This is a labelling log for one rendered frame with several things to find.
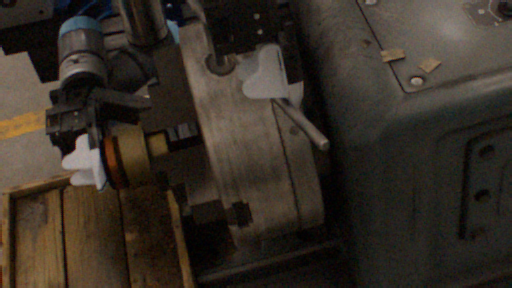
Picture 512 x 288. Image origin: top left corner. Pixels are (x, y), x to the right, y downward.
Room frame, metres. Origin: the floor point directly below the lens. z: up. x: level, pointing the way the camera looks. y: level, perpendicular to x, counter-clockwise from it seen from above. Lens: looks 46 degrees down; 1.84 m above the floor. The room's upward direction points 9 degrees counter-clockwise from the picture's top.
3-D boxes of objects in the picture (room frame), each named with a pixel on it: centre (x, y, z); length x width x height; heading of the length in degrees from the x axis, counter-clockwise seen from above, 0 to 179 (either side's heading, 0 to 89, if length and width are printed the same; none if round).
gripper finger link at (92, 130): (0.75, 0.30, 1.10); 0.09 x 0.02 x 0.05; 8
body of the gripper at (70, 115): (0.81, 0.33, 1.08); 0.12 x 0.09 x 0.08; 8
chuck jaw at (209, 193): (0.63, 0.15, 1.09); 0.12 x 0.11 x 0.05; 8
